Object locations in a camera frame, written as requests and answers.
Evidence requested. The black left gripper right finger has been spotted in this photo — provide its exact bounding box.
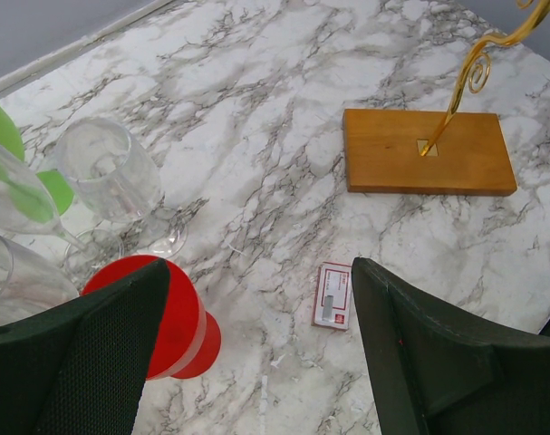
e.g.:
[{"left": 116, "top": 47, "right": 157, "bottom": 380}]
[{"left": 352, "top": 257, "right": 550, "bottom": 434}]

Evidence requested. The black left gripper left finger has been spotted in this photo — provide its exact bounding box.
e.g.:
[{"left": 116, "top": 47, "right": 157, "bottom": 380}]
[{"left": 0, "top": 259, "right": 170, "bottom": 434}]

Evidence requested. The gold wire glass rack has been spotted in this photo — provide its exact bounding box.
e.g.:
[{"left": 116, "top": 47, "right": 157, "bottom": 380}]
[{"left": 343, "top": 0, "right": 550, "bottom": 197}]

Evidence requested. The red plastic wine glass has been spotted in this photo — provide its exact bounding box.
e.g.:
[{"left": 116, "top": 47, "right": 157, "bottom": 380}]
[{"left": 81, "top": 255, "right": 221, "bottom": 381}]

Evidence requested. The small red white card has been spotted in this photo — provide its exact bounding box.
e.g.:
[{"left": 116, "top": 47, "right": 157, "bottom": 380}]
[{"left": 312, "top": 262, "right": 352, "bottom": 331}]

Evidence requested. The clear glass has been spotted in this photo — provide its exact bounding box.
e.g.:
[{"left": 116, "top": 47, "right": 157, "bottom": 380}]
[
  {"left": 55, "top": 117, "right": 188, "bottom": 258},
  {"left": 0, "top": 148, "right": 125, "bottom": 276},
  {"left": 0, "top": 236, "right": 79, "bottom": 326}
]

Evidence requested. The green plastic wine glass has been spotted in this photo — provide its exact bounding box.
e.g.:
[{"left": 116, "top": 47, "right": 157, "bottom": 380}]
[{"left": 0, "top": 106, "right": 74, "bottom": 216}]

